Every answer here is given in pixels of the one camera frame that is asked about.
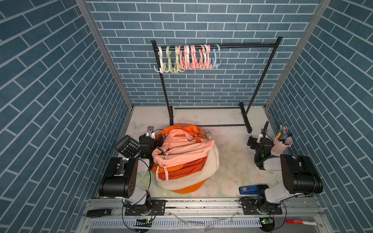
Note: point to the blue black stapler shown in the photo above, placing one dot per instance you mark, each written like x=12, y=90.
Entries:
x=251, y=190

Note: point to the white plastic hook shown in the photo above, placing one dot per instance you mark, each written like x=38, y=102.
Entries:
x=160, y=63

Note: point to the dark orange mesh bag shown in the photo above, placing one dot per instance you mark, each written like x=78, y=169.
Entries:
x=180, y=171

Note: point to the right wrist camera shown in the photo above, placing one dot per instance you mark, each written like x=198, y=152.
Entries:
x=263, y=133

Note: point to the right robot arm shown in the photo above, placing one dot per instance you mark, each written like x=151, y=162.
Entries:
x=299, y=177

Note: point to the pink sling bag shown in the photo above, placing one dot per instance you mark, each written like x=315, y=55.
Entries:
x=180, y=148

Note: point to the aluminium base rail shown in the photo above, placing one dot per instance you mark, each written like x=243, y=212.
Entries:
x=206, y=215

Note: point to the green plastic hook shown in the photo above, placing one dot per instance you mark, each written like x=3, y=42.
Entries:
x=178, y=66
x=168, y=67

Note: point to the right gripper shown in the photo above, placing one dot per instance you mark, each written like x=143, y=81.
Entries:
x=254, y=142

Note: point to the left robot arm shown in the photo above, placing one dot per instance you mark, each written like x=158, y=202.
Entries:
x=120, y=177

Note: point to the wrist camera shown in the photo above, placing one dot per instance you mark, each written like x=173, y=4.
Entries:
x=150, y=132
x=263, y=133

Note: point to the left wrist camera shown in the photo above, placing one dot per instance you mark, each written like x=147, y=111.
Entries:
x=150, y=132

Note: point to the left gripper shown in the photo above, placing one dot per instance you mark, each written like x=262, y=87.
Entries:
x=156, y=141

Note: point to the red white marker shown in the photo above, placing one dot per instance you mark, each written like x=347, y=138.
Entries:
x=301, y=222

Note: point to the pink pen cup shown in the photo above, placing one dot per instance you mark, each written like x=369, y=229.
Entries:
x=283, y=140

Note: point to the black clothes rack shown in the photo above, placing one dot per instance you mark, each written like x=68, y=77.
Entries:
x=174, y=59

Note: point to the light blue plastic hook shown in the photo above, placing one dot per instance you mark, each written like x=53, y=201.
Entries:
x=216, y=52

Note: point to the black calculator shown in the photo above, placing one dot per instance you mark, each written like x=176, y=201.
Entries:
x=127, y=147

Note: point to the beige sling bag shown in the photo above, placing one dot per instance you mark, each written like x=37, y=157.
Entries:
x=211, y=166

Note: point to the orange sling bag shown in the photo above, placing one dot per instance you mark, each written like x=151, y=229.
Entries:
x=174, y=131
x=191, y=188

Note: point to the black remote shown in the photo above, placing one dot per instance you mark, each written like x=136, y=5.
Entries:
x=98, y=212

